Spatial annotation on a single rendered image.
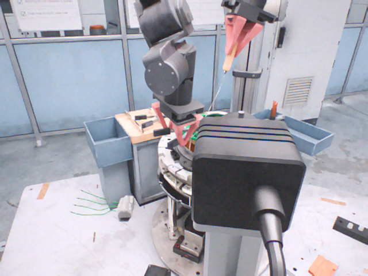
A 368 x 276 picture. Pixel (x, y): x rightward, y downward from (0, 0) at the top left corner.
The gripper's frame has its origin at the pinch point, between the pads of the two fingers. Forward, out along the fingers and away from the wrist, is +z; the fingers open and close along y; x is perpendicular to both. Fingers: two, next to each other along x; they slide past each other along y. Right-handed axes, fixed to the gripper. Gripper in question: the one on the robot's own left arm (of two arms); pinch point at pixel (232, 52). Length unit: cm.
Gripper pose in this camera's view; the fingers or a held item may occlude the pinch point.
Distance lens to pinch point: 61.4
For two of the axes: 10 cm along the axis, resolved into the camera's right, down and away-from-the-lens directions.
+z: -3.3, 8.9, 3.2
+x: -2.3, -4.0, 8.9
